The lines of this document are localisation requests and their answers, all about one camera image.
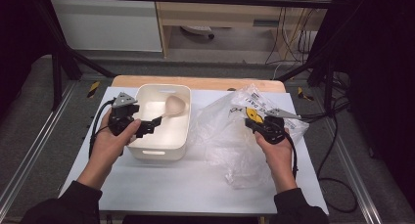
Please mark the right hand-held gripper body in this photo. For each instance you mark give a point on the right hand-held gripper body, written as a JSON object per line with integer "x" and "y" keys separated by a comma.
{"x": 274, "y": 127}

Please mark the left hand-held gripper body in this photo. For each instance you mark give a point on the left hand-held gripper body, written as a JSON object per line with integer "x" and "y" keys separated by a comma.
{"x": 122, "y": 114}

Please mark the white plastic storage bin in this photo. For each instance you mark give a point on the white plastic storage bin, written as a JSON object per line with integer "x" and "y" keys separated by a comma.
{"x": 169, "y": 139}

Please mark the clear smiley plastic bag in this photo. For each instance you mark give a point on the clear smiley plastic bag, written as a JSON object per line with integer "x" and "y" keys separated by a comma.
{"x": 225, "y": 136}

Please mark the person's right hand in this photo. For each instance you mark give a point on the person's right hand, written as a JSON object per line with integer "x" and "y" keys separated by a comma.
{"x": 279, "y": 158}

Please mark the person's left hand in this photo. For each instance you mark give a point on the person's left hand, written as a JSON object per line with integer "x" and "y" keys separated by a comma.
{"x": 109, "y": 149}

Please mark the wooden table board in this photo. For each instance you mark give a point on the wooden table board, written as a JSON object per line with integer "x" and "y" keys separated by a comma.
{"x": 202, "y": 83}

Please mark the white cabinet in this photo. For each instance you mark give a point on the white cabinet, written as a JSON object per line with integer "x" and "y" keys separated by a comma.
{"x": 107, "y": 25}

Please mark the light wooden desk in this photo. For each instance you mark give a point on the light wooden desk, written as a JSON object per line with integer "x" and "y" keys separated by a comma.
{"x": 208, "y": 13}

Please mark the aluminium rail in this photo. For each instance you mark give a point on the aluminium rail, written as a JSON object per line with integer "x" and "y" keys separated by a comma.
{"x": 355, "y": 175}
{"x": 36, "y": 142}

